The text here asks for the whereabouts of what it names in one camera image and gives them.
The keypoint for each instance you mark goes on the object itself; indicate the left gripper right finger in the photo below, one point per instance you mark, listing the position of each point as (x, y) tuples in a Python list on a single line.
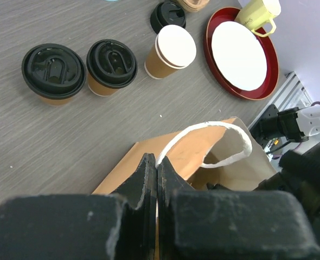
[(168, 181)]

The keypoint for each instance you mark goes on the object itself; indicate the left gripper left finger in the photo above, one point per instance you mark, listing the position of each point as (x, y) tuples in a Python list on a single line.
[(135, 235)]

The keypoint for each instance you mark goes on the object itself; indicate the brown paper bag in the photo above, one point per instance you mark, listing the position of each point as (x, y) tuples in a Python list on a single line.
[(227, 156)]

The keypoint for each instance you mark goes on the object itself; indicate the brown paper cup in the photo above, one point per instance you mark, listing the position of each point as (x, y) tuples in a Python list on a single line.
[(55, 102), (99, 89)]

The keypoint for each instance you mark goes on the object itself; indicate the stack of paper cups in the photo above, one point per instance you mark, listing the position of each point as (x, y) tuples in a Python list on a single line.
[(174, 49)]

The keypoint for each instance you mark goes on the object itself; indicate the black coffee cup lid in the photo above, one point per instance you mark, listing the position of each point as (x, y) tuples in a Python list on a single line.
[(53, 71)]

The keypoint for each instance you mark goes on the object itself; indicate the black lid stack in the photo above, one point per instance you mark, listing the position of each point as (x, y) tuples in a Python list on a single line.
[(167, 13)]

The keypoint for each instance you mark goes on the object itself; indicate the cardboard cup carrier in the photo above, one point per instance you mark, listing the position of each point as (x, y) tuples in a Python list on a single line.
[(193, 5)]

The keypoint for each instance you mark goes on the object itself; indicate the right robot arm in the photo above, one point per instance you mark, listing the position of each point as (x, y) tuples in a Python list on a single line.
[(276, 129)]

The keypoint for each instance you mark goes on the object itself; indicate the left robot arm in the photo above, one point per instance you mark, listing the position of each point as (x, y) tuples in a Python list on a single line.
[(279, 219)]

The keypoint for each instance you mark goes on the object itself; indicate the white paper plate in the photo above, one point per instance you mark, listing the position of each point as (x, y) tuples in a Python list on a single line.
[(239, 56)]

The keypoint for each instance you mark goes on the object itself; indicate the yellow-green mug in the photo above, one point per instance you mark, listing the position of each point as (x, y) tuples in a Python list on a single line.
[(257, 13)]

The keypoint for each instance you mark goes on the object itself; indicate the aluminium front rail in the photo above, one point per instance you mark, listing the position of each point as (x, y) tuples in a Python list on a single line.
[(290, 93)]

